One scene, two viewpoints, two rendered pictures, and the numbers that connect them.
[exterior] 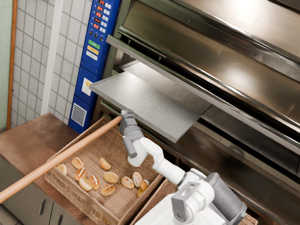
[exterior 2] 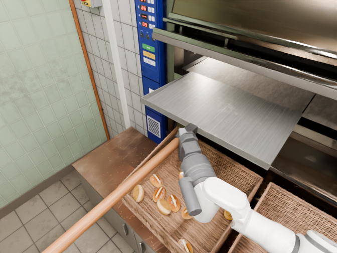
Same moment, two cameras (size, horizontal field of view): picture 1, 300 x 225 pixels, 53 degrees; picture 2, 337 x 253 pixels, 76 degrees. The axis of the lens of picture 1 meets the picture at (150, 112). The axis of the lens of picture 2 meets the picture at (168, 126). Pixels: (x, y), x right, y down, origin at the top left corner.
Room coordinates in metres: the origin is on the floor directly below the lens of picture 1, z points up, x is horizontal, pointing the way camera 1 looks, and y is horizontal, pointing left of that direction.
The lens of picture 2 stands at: (0.68, -0.03, 1.72)
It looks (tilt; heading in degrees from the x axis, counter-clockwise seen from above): 42 degrees down; 22
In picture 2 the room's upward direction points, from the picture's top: 1 degrees counter-clockwise
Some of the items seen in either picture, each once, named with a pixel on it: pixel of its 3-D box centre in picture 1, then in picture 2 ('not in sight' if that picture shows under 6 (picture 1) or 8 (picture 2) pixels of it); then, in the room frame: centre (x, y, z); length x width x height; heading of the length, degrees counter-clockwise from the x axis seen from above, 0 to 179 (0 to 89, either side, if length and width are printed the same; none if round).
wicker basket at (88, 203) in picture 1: (108, 170); (186, 190); (1.28, 0.11, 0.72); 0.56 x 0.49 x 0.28; 68
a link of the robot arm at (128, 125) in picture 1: (129, 130); (191, 159); (1.10, 0.06, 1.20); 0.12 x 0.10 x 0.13; 35
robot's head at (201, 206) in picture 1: (192, 203); not in sight; (0.55, -0.19, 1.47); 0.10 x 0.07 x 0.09; 153
